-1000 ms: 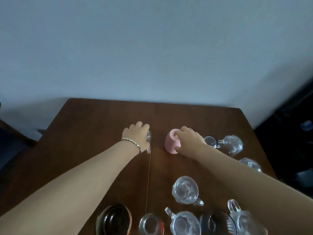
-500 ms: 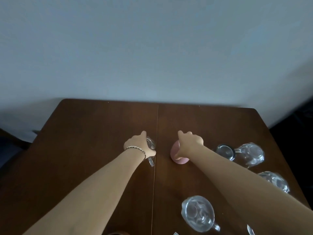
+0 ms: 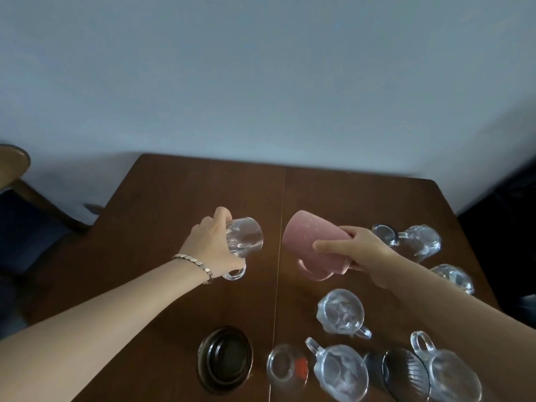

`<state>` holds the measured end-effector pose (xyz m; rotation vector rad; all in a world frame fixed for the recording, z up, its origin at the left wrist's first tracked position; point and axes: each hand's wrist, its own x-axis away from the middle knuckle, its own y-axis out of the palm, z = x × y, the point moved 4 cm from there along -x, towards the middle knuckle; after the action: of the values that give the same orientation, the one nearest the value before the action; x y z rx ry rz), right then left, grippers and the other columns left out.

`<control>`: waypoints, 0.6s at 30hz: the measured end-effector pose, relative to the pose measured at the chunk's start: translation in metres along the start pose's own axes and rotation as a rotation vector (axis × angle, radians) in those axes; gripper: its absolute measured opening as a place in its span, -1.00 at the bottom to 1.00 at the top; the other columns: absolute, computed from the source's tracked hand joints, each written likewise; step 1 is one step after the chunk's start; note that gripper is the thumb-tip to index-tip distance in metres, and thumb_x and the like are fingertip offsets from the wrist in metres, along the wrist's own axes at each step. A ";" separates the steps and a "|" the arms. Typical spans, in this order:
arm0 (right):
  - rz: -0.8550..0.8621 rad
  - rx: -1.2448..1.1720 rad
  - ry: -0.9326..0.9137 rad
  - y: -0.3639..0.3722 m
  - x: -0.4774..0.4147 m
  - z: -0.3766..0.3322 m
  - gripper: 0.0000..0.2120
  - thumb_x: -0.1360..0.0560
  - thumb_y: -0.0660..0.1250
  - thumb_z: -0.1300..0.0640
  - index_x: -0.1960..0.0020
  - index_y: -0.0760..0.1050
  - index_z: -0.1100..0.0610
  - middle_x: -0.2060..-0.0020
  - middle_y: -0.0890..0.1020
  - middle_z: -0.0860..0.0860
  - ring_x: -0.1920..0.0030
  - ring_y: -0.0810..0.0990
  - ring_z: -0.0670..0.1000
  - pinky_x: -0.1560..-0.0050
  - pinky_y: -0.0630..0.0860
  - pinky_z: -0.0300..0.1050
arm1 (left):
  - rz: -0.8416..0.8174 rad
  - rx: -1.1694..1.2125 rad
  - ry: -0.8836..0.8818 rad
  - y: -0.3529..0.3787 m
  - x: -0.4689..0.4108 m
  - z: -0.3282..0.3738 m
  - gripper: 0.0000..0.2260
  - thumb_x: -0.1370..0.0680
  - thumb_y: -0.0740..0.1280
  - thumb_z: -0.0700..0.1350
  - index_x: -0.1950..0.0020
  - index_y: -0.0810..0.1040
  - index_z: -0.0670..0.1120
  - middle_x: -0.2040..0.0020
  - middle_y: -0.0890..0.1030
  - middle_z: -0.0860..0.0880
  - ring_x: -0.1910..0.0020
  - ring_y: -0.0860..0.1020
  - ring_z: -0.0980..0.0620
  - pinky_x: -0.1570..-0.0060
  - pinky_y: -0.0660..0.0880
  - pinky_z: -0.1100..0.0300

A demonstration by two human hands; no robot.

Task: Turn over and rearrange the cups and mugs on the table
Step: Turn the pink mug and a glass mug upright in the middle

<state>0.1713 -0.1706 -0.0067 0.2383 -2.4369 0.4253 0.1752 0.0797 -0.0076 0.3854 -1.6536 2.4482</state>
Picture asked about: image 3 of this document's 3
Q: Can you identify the person's left hand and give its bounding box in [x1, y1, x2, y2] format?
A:
[178, 206, 248, 281]

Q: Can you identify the person's right hand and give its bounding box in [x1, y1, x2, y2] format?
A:
[313, 226, 403, 289]

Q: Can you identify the pink ceramic mug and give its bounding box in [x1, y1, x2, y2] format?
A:
[281, 210, 353, 282]

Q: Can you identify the dark cup orange sleeve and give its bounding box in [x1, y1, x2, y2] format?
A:
[197, 326, 254, 394]

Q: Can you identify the small dark ribbed glass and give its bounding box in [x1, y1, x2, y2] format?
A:
[364, 348, 431, 402]

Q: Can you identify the glass tumbler with red print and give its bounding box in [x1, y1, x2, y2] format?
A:
[266, 343, 309, 390]

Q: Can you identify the person's left forearm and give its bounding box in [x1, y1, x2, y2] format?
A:
[0, 259, 210, 402]

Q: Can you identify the person's right forearm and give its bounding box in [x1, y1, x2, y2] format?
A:
[383, 255, 536, 402]

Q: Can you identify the brown wooden table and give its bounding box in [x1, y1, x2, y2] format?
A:
[23, 153, 501, 402]

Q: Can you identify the black water dispenser cabinet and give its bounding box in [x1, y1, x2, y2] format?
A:
[456, 159, 536, 314]

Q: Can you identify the wooden chair blue cushion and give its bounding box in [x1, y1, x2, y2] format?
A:
[0, 144, 106, 331]

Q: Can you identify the silver link bracelet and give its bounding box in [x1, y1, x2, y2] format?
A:
[172, 253, 214, 285]

